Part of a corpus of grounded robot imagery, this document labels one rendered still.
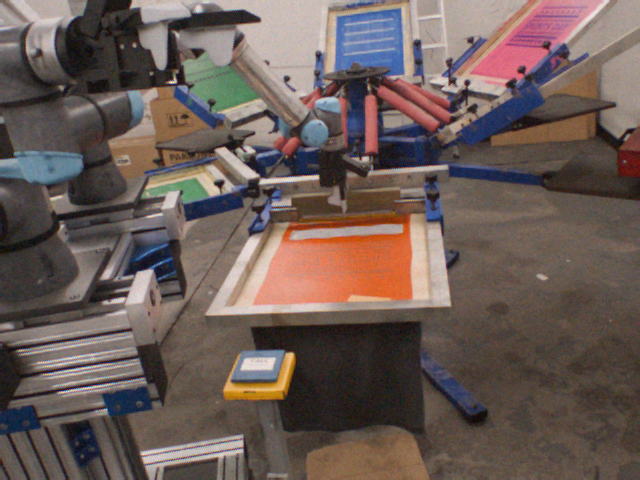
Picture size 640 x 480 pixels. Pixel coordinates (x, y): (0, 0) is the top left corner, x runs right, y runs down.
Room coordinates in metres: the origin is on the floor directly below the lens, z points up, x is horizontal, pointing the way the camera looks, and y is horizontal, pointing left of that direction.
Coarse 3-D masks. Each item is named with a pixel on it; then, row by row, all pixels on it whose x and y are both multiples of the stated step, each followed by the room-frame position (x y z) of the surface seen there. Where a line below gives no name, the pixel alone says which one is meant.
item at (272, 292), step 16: (304, 224) 1.79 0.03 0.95; (320, 224) 1.77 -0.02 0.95; (336, 224) 1.75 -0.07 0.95; (288, 240) 1.68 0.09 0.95; (304, 240) 1.66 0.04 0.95; (320, 240) 1.64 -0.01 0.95; (336, 240) 1.62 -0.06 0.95; (288, 256) 1.56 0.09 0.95; (272, 272) 1.47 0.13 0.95; (272, 288) 1.37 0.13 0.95; (288, 288) 1.36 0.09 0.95; (304, 288) 1.35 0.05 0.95; (320, 288) 1.34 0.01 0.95; (256, 304) 1.30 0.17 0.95; (272, 304) 1.29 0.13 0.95
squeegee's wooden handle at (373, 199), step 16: (320, 192) 1.79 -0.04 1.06; (352, 192) 1.75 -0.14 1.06; (368, 192) 1.73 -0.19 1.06; (384, 192) 1.72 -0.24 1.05; (400, 192) 1.71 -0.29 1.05; (304, 208) 1.77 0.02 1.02; (320, 208) 1.76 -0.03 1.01; (336, 208) 1.75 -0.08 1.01; (352, 208) 1.74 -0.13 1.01; (368, 208) 1.73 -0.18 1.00; (384, 208) 1.72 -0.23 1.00
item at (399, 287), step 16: (352, 224) 1.73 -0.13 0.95; (368, 224) 1.71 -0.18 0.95; (352, 240) 1.61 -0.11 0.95; (368, 240) 1.59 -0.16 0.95; (400, 240) 1.56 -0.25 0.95; (400, 256) 1.45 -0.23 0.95; (400, 272) 1.36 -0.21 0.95; (336, 288) 1.32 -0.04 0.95; (352, 288) 1.31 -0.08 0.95; (368, 288) 1.30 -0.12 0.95; (384, 288) 1.29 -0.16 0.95; (400, 288) 1.28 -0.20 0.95
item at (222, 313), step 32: (256, 256) 1.57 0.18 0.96; (224, 288) 1.35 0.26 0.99; (448, 288) 1.19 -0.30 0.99; (224, 320) 1.21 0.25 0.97; (256, 320) 1.20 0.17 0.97; (288, 320) 1.18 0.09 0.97; (320, 320) 1.16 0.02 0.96; (352, 320) 1.15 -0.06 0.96; (384, 320) 1.14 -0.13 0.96; (416, 320) 1.12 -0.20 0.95
